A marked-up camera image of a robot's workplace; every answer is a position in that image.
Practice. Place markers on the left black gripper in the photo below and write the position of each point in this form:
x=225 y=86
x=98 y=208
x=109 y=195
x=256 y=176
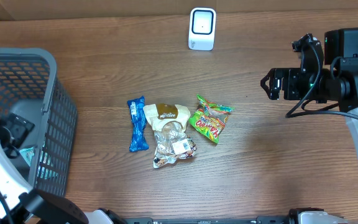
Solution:
x=18 y=127

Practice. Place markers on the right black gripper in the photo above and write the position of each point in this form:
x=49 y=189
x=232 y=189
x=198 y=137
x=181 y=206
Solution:
x=289 y=76

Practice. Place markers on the teal tissue wipes pack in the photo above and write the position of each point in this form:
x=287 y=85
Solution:
x=28 y=154

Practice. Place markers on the green Haribo candy bag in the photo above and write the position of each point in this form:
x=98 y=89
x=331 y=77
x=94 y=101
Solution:
x=210 y=118

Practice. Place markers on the blue snack wrapper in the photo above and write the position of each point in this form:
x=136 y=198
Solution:
x=138 y=119

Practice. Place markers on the beige brown snack bag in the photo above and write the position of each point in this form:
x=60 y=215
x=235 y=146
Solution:
x=169 y=123

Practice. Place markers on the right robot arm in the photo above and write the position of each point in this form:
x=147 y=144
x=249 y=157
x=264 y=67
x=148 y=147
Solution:
x=326 y=81

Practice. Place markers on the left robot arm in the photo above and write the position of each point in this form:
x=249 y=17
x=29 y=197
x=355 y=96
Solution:
x=18 y=199

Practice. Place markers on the white barcode scanner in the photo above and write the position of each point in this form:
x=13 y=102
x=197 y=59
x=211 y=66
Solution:
x=202 y=28

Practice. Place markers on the grey plastic mesh basket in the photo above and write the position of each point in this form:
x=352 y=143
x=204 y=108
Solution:
x=29 y=87

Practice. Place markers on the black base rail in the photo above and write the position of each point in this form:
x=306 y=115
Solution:
x=279 y=219

